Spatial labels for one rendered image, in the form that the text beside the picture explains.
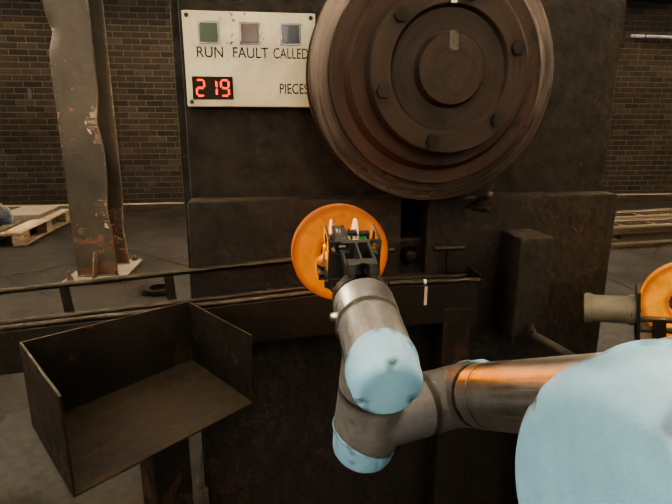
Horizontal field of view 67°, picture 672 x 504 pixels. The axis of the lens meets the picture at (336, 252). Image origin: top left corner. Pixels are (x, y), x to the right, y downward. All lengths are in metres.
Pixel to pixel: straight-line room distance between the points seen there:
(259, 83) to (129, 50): 6.26
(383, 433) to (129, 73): 6.90
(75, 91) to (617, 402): 3.60
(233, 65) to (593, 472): 0.98
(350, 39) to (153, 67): 6.35
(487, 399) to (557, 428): 0.31
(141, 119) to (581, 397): 7.10
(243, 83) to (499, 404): 0.80
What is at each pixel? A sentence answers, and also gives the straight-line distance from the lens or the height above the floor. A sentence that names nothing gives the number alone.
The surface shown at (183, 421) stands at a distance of 0.81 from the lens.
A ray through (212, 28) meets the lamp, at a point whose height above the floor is 1.21.
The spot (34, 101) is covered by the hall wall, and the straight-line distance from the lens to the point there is 7.63.
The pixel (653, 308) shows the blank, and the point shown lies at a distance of 1.13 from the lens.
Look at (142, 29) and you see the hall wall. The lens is 7.31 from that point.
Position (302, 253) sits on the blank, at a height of 0.83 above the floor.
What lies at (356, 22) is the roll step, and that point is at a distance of 0.96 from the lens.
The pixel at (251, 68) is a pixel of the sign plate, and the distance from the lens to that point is 1.09.
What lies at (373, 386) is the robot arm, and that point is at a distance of 0.50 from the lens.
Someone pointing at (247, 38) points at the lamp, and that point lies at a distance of 1.10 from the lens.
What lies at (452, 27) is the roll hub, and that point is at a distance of 0.95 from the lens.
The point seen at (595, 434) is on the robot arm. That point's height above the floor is 0.90.
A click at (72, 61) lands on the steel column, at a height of 1.41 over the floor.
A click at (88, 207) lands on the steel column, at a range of 3.73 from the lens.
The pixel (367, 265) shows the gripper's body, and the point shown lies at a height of 0.86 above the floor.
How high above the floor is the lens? 1.02
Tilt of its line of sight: 14 degrees down
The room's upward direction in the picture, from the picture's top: straight up
